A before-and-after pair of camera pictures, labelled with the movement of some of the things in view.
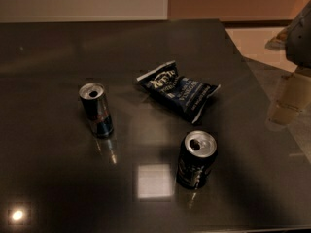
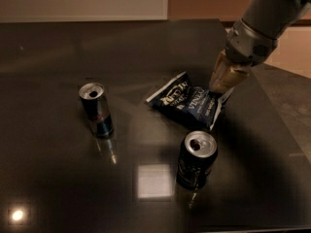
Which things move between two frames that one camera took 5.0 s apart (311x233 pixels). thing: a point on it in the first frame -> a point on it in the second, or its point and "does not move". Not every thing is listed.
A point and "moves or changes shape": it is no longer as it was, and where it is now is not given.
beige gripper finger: x=283 y=114 -> x=215 y=79
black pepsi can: x=197 y=152 does not move
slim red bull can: x=97 y=109 does not move
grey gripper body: x=299 y=44 -> x=248 y=46
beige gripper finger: x=295 y=90 -> x=232 y=76
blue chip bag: x=180 y=94 moves or changes shape
